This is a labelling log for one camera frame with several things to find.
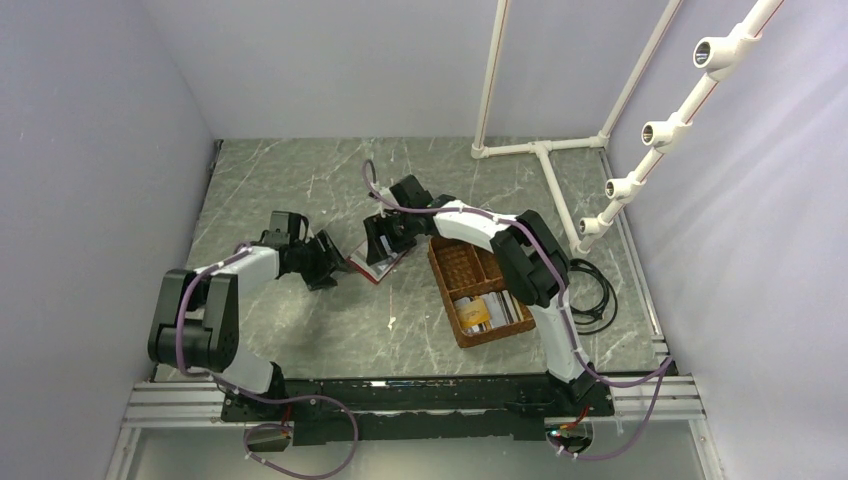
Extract red leather card holder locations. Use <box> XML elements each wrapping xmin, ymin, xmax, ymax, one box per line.
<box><xmin>347</xmin><ymin>236</ymin><xmax>408</xmax><ymax>285</ymax></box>

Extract white card stack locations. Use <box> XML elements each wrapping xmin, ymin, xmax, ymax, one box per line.
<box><xmin>460</xmin><ymin>290</ymin><xmax>529</xmax><ymax>335</ymax></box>

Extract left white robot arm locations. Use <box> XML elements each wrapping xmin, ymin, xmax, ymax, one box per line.
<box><xmin>147</xmin><ymin>211</ymin><xmax>349</xmax><ymax>420</ymax></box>

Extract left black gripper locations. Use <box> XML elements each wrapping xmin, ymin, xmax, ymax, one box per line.
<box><xmin>291</xmin><ymin>230</ymin><xmax>353</xmax><ymax>291</ymax></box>

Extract black cable bundle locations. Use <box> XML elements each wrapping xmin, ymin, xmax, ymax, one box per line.
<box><xmin>568</xmin><ymin>258</ymin><xmax>619</xmax><ymax>336</ymax></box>

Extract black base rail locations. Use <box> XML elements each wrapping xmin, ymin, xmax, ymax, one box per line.
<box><xmin>221</xmin><ymin>373</ymin><xmax>614</xmax><ymax>446</ymax></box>

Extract brown woven basket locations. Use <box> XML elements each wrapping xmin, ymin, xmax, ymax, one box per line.
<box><xmin>428</xmin><ymin>237</ymin><xmax>535</xmax><ymax>348</ymax></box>

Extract white pvc pipe frame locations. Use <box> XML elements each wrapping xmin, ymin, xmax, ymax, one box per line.
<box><xmin>470</xmin><ymin>0</ymin><xmax>786</xmax><ymax>258</ymax></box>

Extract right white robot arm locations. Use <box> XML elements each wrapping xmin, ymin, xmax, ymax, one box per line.
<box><xmin>363</xmin><ymin>172</ymin><xmax>590</xmax><ymax>415</ymax></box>

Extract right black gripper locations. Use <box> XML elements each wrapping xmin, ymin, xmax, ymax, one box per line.
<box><xmin>364</xmin><ymin>209</ymin><xmax>419</xmax><ymax>266</ymax></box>

